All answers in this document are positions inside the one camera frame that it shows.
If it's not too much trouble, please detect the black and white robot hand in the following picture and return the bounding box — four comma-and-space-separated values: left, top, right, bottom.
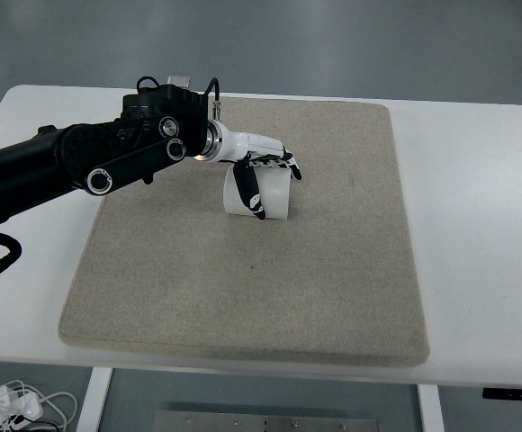
196, 120, 302, 221

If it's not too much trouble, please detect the white cup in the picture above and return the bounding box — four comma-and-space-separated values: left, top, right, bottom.
223, 166, 291, 220

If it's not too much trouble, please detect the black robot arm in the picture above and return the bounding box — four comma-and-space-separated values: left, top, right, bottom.
0, 85, 209, 223

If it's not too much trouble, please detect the small silver floor plate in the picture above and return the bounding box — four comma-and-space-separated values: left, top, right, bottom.
166, 75, 191, 89

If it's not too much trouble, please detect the beige felt mat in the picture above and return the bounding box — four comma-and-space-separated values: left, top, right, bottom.
58, 97, 429, 367

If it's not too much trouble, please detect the white table leg left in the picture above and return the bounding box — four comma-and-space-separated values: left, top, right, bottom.
76, 367, 113, 432

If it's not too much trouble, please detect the white table leg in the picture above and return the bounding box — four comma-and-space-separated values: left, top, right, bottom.
418, 384, 445, 432
76, 367, 113, 432

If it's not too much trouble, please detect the white table leg right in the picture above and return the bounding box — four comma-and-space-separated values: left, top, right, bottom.
418, 384, 445, 432

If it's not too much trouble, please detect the white power adapter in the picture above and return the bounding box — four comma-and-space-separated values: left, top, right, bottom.
0, 386, 43, 420

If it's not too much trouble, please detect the black table control panel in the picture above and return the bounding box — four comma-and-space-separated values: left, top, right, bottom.
481, 388, 522, 401

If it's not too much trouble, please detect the white cable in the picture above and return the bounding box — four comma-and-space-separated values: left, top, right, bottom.
0, 380, 79, 432

